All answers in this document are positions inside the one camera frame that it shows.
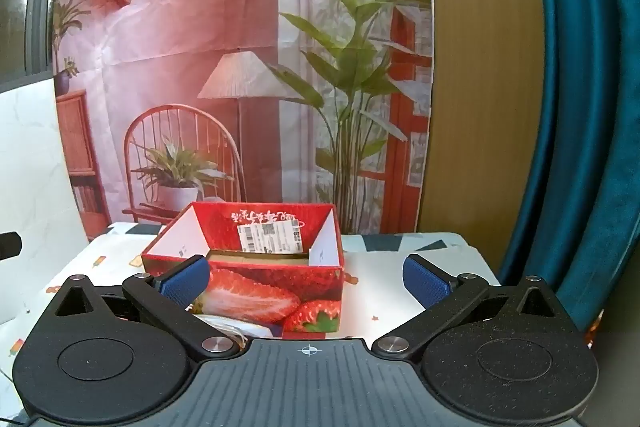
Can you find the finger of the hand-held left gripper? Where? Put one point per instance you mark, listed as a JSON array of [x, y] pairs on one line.
[[9, 246]]

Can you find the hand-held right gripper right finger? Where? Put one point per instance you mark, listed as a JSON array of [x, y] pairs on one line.
[[425, 283]]

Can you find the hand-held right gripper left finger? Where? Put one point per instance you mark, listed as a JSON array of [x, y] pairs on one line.
[[185, 283]]

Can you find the strawberry print cardboard box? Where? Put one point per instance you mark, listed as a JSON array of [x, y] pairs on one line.
[[260, 292]]

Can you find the wooden panel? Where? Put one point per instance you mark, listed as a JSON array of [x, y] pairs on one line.
[[480, 82]]

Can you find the teal curtain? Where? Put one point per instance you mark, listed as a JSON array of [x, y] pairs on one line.
[[590, 107]]

